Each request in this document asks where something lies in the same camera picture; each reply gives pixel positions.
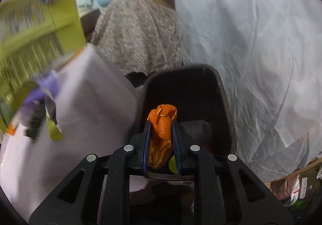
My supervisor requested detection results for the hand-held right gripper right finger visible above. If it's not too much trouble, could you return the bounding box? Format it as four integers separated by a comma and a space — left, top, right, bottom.
172, 120, 295, 225

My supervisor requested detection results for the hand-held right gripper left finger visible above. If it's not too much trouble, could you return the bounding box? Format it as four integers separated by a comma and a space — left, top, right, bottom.
29, 120, 151, 225

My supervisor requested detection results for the orange peel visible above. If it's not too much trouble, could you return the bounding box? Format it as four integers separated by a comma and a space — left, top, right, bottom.
147, 105, 178, 169

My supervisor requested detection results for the black trash bin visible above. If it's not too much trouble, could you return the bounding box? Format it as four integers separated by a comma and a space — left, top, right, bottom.
137, 64, 238, 182

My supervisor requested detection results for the small yellow-green wrapper strip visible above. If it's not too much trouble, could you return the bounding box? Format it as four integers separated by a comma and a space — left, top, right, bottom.
44, 99, 63, 142

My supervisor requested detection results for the large yellow-green snack packet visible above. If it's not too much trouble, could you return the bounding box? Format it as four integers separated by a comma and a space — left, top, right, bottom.
0, 0, 87, 137

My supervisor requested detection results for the yellow-green round object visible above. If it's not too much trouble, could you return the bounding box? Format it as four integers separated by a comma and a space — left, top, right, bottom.
168, 156, 178, 174

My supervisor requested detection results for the floral cloth cover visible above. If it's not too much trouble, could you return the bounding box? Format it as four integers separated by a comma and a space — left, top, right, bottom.
91, 0, 185, 77

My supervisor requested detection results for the cardboard box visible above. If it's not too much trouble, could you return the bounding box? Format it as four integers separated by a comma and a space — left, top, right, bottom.
265, 157, 322, 205

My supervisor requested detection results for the white plastic sheet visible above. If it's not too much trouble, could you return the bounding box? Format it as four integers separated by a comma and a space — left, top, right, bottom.
171, 0, 322, 182

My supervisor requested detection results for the white plastic bag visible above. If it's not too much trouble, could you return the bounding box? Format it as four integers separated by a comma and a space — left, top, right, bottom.
289, 175, 310, 205

